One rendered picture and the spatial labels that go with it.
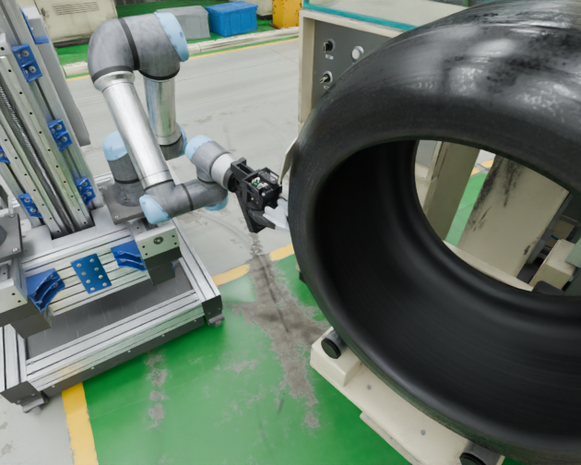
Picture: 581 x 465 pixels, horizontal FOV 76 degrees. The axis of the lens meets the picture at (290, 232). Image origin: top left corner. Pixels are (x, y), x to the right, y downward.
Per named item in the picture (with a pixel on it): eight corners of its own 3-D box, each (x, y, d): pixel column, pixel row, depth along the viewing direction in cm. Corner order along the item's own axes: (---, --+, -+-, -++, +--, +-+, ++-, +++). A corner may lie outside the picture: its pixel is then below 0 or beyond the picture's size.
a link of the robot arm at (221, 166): (212, 186, 89) (238, 172, 93) (224, 196, 87) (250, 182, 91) (209, 160, 83) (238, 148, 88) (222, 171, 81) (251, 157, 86)
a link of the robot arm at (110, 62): (62, 14, 80) (153, 225, 86) (114, 7, 84) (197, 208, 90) (68, 41, 90) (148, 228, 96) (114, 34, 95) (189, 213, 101)
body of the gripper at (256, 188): (259, 194, 75) (221, 165, 81) (258, 223, 82) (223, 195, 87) (286, 178, 80) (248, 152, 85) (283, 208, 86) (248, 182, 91)
